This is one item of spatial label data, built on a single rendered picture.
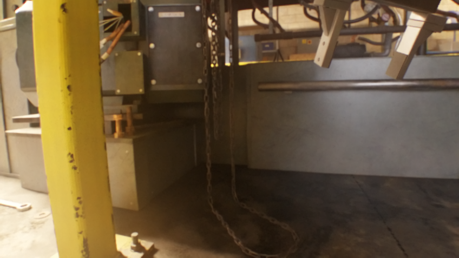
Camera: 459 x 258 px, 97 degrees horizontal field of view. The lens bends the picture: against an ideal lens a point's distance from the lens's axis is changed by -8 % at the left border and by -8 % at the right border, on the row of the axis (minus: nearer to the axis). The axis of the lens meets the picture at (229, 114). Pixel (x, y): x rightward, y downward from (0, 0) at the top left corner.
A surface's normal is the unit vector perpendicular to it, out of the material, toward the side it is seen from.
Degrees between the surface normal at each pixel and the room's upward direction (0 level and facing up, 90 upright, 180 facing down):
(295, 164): 90
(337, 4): 113
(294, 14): 90
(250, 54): 90
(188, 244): 0
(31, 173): 90
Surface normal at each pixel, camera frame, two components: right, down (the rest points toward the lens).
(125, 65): 0.07, 0.09
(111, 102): 0.05, -0.39
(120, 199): -0.27, 0.10
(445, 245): -0.02, -1.00
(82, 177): 0.96, 0.00
